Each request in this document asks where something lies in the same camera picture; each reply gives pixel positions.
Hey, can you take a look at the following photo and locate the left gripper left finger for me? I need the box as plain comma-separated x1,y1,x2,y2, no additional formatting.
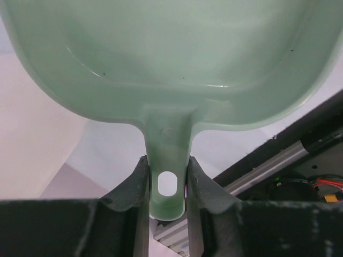
1,156,149,256

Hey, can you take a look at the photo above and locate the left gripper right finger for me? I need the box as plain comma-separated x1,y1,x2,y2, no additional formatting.
187,157,342,256

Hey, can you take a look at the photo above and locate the green plastic dustpan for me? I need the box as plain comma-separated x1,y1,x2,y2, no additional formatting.
1,1,342,221

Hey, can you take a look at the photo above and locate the grey slotted cable duct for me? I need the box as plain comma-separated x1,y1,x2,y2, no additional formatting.
153,215,190,256

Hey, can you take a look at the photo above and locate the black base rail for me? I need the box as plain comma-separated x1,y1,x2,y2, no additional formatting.
214,92,342,196

